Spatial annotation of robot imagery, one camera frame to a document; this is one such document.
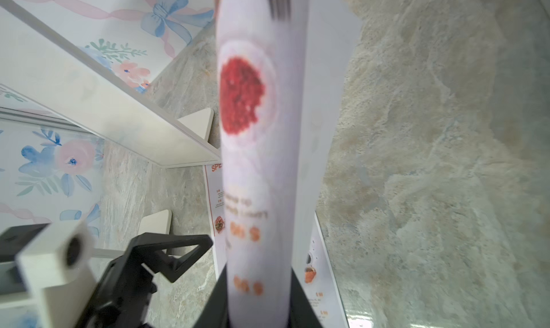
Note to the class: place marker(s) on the white narrow rack rear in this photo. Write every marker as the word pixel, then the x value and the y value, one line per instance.
pixel 157 223

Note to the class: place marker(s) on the restaurant special menu sheet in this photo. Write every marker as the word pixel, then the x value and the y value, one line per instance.
pixel 281 71

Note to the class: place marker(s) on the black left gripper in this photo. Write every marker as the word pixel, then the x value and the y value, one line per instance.
pixel 123 295

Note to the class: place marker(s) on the white narrow rack front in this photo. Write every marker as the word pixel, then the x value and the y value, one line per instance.
pixel 49 70

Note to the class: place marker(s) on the white narrow rack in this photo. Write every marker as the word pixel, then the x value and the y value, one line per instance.
pixel 157 223
pixel 49 70

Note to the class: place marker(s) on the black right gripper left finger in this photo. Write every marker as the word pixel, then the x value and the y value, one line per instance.
pixel 215 314

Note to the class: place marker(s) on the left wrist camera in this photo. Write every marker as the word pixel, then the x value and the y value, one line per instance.
pixel 47 266

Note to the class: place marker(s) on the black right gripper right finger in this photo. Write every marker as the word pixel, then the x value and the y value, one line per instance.
pixel 301 313

